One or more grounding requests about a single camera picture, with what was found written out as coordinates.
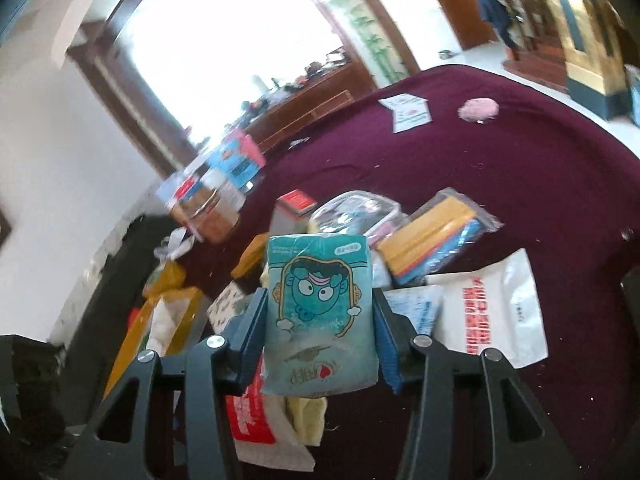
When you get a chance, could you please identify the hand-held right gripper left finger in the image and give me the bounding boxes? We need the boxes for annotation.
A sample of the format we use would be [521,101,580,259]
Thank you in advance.
[60,287,269,480]

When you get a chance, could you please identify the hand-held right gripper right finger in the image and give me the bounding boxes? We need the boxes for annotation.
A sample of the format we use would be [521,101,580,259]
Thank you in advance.
[372,287,583,480]

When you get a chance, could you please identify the teal cartoon tissue pack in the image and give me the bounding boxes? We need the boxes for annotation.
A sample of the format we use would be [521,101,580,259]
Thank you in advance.
[260,232,379,398]

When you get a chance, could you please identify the white patterned box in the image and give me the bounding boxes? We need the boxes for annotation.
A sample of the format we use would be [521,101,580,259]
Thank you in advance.
[207,280,257,335]

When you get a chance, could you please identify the white and blue packet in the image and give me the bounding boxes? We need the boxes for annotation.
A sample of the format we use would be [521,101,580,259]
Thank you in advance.
[386,285,445,337]

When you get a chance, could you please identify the small yellow box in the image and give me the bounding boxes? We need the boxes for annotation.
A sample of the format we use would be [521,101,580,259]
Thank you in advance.
[231,233,271,279]

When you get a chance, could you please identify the white red-print plastic bag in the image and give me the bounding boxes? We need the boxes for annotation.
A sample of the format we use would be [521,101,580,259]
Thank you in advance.
[426,248,549,369]
[224,354,317,477]

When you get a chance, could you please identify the yellow plastic bag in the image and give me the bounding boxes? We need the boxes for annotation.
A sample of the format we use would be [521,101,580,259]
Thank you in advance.
[104,287,212,403]

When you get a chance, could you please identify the pale yellow towel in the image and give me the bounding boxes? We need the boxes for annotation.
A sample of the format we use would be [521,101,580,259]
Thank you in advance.
[285,394,329,447]

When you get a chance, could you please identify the yellow packet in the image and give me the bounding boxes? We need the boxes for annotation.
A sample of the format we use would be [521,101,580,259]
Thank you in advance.
[142,260,187,298]

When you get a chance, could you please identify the yellow and blue bagged pack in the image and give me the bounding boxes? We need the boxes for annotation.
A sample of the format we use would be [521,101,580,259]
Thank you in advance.
[376,188,503,287]

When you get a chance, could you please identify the grey box with red ends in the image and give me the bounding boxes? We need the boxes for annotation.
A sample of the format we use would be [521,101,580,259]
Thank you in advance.
[270,189,317,237]

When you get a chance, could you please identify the clear zip pouch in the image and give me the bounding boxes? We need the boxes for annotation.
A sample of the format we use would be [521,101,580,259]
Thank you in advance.
[307,190,402,242]

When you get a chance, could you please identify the black furniture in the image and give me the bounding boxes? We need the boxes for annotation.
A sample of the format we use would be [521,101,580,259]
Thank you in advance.
[47,214,176,356]

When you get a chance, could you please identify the blue and pink box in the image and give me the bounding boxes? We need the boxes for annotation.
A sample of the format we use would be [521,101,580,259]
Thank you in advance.
[206,129,267,192]

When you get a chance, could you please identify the white leaflets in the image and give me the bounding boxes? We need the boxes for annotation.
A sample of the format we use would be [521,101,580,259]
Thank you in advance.
[378,93,434,135]

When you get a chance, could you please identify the wooden sideboard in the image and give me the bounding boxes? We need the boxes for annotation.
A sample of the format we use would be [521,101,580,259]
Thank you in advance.
[244,45,377,155]

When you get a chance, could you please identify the pink fluffy ball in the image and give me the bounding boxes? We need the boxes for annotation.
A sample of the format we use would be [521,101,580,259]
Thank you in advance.
[459,98,501,124]

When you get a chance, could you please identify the bamboo print panel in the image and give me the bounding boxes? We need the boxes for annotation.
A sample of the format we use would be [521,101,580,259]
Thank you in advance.
[299,0,407,87]

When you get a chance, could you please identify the wooden staircase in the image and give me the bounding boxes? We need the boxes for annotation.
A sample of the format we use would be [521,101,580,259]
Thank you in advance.
[501,0,572,93]

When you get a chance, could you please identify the wooden door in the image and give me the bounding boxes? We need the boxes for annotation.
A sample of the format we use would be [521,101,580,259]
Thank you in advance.
[414,0,484,52]

